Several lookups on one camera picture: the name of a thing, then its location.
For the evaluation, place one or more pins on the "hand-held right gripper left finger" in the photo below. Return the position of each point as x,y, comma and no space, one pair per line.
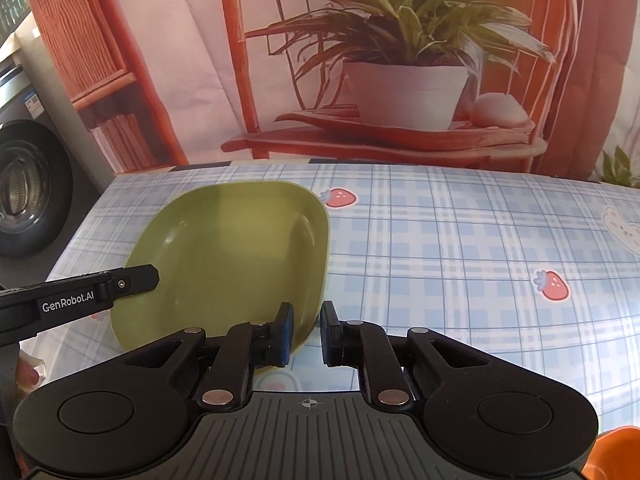
286,340

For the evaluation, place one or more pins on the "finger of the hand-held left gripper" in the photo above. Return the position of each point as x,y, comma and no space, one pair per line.
135,282

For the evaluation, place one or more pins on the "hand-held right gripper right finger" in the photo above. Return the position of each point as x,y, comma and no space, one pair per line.
327,340

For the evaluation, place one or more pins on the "green plastic plate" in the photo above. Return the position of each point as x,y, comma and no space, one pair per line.
225,250

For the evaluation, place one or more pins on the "orange plastic bowl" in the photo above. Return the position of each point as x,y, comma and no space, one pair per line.
615,455

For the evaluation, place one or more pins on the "person's left hand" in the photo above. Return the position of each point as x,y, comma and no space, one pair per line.
27,375

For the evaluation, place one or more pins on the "grey washing machine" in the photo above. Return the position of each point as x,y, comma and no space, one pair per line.
30,185

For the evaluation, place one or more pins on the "blue plaid tablecloth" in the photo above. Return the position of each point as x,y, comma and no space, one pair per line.
450,260

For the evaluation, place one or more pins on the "printed room backdrop cloth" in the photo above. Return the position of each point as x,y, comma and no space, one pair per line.
200,60

